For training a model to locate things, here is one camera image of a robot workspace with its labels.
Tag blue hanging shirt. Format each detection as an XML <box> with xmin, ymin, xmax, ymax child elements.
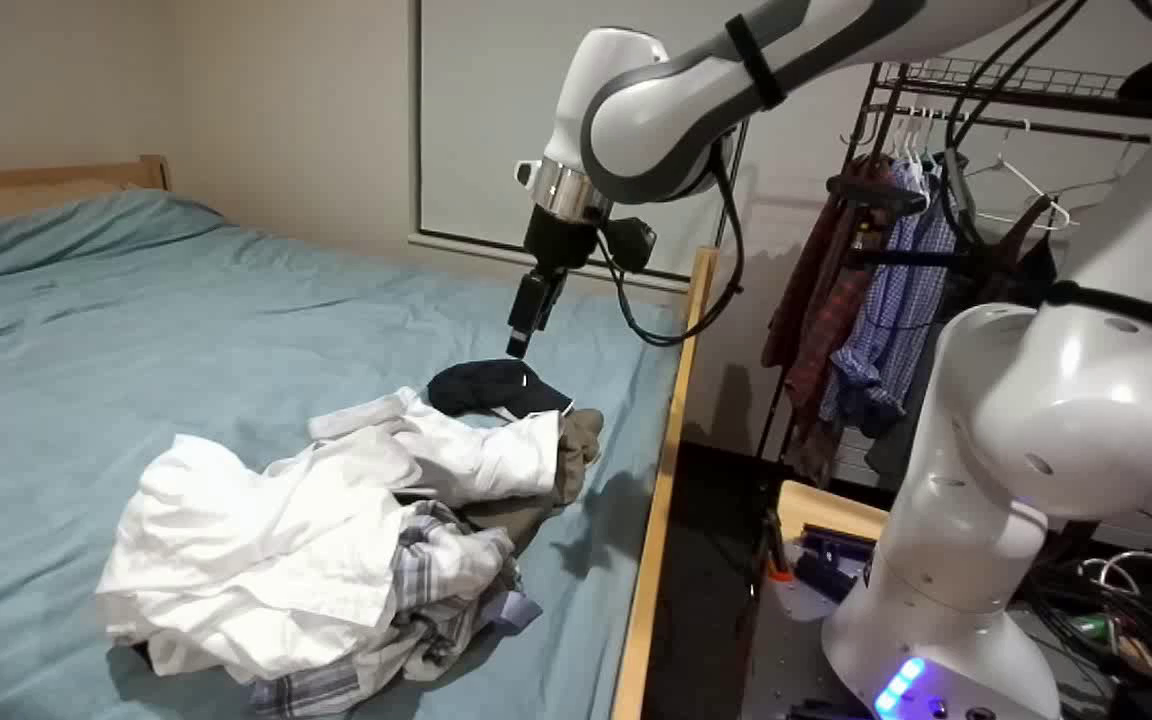
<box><xmin>819</xmin><ymin>164</ymin><xmax>957</xmax><ymax>435</ymax></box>

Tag blue bed sheet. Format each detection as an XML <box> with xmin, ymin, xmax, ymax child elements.
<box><xmin>0</xmin><ymin>190</ymin><xmax>679</xmax><ymax>720</ymax></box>

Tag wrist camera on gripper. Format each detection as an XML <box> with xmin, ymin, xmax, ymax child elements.
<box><xmin>606</xmin><ymin>218</ymin><xmax>658</xmax><ymax>271</ymax></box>

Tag large white crumpled shirt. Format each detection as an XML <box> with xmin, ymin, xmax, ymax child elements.
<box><xmin>98</xmin><ymin>435</ymin><xmax>418</xmax><ymax>681</ymax></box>

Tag white garment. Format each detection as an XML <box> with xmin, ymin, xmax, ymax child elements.
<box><xmin>308</xmin><ymin>390</ymin><xmax>559</xmax><ymax>509</ymax></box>

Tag tangled cables pile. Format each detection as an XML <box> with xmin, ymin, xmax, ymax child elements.
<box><xmin>1022</xmin><ymin>535</ymin><xmax>1152</xmax><ymax>706</ymax></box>

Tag plaid checkered shirt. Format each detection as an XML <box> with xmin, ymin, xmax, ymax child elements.
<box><xmin>252</xmin><ymin>502</ymin><xmax>551</xmax><ymax>720</ymax></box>

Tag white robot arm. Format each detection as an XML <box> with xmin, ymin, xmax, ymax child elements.
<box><xmin>509</xmin><ymin>0</ymin><xmax>1152</xmax><ymax>720</ymax></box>

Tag black clothes rack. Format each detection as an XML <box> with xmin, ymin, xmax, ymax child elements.
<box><xmin>771</xmin><ymin>60</ymin><xmax>1152</xmax><ymax>476</ymax></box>

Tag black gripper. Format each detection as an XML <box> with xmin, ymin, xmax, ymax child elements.
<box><xmin>505</xmin><ymin>210</ymin><xmax>598</xmax><ymax>361</ymax></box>

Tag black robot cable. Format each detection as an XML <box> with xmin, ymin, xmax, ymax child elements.
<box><xmin>592</xmin><ymin>136</ymin><xmax>751</xmax><ymax>352</ymax></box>

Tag black garment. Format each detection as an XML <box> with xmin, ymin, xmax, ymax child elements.
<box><xmin>426</xmin><ymin>361</ymin><xmax>567</xmax><ymax>416</ymax></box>

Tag wooden bed frame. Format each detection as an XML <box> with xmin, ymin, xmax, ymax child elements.
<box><xmin>0</xmin><ymin>154</ymin><xmax>719</xmax><ymax>720</ymax></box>

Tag red plaid hanging shirt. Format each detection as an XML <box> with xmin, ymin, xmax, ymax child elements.
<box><xmin>759</xmin><ymin>156</ymin><xmax>916</xmax><ymax>424</ymax></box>

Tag wooden box crate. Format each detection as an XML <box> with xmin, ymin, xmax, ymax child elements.
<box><xmin>767</xmin><ymin>481</ymin><xmax>890</xmax><ymax>567</ymax></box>

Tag olive grey garment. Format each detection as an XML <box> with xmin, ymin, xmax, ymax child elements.
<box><xmin>465</xmin><ymin>409</ymin><xmax>606</xmax><ymax>552</ymax></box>

